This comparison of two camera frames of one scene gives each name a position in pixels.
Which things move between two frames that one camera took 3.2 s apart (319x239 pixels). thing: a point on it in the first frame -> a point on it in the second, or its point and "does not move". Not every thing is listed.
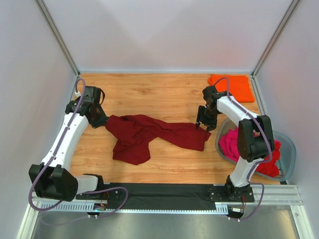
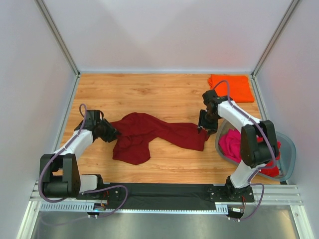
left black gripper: [98, 120] -> [109, 132]
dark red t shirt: [133, 134] does not move
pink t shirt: [229, 145] does not move
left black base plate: [111, 194] does not move
